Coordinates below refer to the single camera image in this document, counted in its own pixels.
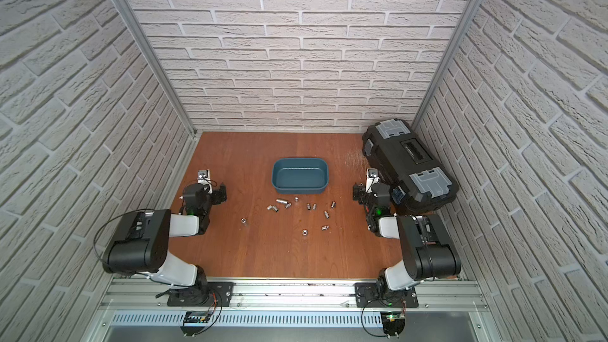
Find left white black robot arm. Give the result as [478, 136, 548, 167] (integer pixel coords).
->
[98, 182, 227, 307]

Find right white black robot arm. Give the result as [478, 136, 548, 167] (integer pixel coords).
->
[352, 182, 462, 308]

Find teal plastic storage box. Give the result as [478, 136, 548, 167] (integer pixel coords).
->
[272, 158, 329, 195]

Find black grey toolbox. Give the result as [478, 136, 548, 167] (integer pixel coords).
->
[362, 119, 459, 215]

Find left green circuit board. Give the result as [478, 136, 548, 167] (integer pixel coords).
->
[180, 311, 216, 337]

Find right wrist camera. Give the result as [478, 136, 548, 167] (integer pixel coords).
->
[366, 168, 380, 193]

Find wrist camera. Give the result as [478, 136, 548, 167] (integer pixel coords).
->
[197, 169, 214, 189]
[366, 168, 380, 193]

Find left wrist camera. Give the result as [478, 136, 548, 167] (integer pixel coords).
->
[197, 169, 214, 189]

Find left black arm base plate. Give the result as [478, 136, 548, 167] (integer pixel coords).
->
[167, 281, 235, 307]

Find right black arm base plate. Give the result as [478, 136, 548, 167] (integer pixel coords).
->
[354, 282, 419, 310]

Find aluminium front rail frame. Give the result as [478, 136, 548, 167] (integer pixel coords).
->
[84, 278, 500, 341]

